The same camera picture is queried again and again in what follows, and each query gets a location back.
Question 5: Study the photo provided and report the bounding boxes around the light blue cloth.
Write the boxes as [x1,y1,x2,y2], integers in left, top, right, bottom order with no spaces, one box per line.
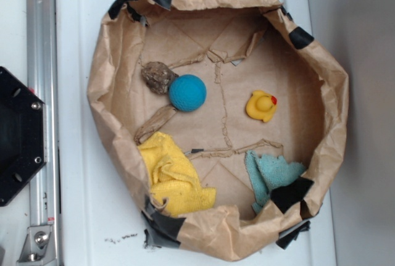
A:
[244,150,307,214]

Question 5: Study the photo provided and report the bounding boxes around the yellow cloth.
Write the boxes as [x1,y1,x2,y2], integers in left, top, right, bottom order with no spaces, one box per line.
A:
[138,131,217,217]

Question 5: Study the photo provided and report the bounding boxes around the blue foam ball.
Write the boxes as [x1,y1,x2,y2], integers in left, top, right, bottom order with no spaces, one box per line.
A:
[168,75,207,112]

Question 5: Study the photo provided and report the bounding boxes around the brown paper bag bin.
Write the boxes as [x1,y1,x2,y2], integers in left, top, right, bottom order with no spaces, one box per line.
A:
[87,0,349,261]

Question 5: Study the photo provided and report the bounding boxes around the brown rock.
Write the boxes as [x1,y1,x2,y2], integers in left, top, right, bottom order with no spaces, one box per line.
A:
[141,62,179,95]

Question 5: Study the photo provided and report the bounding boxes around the yellow rubber duck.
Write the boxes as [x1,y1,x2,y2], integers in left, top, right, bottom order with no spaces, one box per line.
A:
[246,90,277,123]

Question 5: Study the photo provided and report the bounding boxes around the white tray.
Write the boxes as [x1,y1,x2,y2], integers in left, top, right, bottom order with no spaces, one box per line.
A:
[54,0,338,266]

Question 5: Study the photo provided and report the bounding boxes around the aluminium extrusion rail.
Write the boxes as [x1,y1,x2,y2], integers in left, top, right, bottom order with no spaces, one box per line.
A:
[27,0,63,265]

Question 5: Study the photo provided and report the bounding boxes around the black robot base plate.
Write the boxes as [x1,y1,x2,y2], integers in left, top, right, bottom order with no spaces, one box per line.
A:
[0,67,46,207]

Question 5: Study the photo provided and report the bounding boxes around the metal corner bracket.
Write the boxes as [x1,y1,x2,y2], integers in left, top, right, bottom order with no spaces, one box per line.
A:
[16,225,56,265]

